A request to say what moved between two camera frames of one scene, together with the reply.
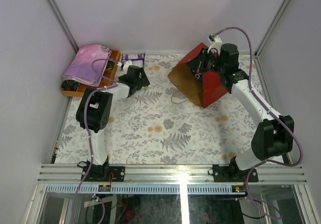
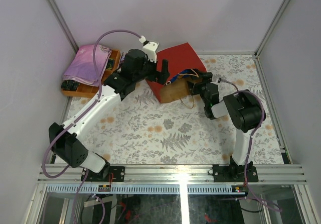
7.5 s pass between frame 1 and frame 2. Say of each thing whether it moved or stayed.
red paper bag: moved
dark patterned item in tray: stayed
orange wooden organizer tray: stayed
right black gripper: moved
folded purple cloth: stayed
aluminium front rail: stayed
